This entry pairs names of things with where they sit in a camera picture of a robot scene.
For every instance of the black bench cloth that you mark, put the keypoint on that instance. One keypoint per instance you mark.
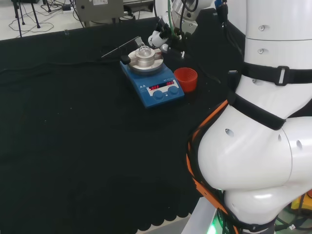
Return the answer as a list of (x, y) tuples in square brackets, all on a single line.
[(85, 146)]

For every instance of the clear round-bottom glass flask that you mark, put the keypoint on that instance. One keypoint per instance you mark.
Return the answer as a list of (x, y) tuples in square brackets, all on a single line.
[(143, 50)]

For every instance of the clear plastic clip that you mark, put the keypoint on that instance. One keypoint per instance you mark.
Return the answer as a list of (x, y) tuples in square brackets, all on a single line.
[(66, 32)]

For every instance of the yellow stop button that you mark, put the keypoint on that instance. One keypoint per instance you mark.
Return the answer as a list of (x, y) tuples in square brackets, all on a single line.
[(301, 203)]

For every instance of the red plastic cup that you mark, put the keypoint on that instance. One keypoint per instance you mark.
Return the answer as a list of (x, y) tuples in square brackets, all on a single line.
[(186, 79)]

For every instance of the thin metal probe rod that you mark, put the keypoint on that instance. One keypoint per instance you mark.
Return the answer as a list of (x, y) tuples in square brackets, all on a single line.
[(117, 49)]

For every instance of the heater with blue base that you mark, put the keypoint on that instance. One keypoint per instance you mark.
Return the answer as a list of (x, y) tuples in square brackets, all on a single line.
[(156, 97)]

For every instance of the black tripod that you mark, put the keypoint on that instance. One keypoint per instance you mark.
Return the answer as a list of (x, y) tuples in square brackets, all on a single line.
[(20, 14)]

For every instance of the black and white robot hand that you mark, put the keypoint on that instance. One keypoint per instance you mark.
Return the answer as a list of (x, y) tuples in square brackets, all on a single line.
[(158, 37)]

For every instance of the grey metal box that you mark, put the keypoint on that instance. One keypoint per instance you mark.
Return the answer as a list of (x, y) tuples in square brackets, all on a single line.
[(98, 9)]

